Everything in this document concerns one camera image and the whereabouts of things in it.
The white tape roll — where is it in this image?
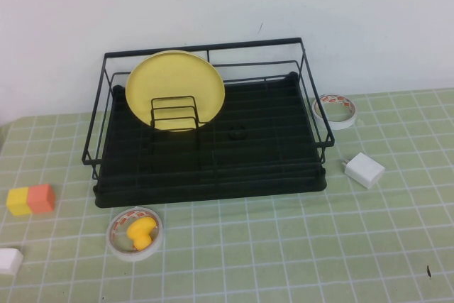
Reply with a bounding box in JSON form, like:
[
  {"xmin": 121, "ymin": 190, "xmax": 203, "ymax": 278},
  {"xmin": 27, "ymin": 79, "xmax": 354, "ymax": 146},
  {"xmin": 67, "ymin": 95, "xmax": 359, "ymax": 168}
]
[
  {"xmin": 312, "ymin": 93, "xmax": 358, "ymax": 130},
  {"xmin": 107, "ymin": 206, "xmax": 164, "ymax": 263}
]

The yellow rubber duck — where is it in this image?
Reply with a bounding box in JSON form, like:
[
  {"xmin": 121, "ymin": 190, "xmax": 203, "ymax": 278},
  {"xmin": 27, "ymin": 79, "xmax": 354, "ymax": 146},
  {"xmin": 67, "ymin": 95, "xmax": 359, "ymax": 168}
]
[{"xmin": 126, "ymin": 217, "xmax": 157, "ymax": 250}]

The yellow round plate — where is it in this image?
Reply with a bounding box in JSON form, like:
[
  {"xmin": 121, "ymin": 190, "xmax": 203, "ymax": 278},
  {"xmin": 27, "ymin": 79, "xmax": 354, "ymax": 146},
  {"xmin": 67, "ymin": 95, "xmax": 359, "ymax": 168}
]
[{"xmin": 125, "ymin": 50, "xmax": 227, "ymax": 134}]

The yellow cube block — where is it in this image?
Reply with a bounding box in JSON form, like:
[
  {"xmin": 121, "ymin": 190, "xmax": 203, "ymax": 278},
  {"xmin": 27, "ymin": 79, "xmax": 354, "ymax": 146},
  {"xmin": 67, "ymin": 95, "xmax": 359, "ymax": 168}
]
[{"xmin": 6, "ymin": 187, "xmax": 34, "ymax": 217}]

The orange cube block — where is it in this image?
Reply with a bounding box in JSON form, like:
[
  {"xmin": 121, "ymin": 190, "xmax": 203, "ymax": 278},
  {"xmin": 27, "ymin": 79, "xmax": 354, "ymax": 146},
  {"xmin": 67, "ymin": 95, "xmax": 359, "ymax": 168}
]
[{"xmin": 27, "ymin": 183, "xmax": 57, "ymax": 214}]

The white charger plug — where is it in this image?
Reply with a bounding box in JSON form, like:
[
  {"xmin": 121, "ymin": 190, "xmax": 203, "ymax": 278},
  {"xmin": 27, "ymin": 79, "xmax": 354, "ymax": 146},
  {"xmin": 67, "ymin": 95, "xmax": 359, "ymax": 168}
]
[{"xmin": 342, "ymin": 152, "xmax": 387, "ymax": 190}]

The black plastic drip tray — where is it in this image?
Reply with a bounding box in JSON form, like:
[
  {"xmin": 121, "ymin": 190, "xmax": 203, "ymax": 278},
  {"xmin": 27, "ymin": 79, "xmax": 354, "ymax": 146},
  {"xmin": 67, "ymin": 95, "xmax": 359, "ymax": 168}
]
[{"xmin": 92, "ymin": 72, "xmax": 328, "ymax": 209}]

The black wire dish rack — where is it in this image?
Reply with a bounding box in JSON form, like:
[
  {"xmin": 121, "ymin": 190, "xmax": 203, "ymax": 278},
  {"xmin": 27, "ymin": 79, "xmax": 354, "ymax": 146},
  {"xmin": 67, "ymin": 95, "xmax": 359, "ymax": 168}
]
[{"xmin": 81, "ymin": 36, "xmax": 336, "ymax": 190}]

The white block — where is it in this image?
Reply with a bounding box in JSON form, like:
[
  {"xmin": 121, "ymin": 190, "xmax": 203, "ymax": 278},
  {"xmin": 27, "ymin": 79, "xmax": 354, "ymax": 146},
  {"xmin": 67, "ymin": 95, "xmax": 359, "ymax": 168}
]
[{"xmin": 0, "ymin": 248, "xmax": 25, "ymax": 276}]

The green checked tablecloth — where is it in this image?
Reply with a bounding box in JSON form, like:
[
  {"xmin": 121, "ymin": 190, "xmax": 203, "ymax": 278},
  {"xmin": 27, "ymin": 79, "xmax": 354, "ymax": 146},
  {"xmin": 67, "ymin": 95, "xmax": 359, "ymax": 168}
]
[{"xmin": 0, "ymin": 88, "xmax": 454, "ymax": 303}]

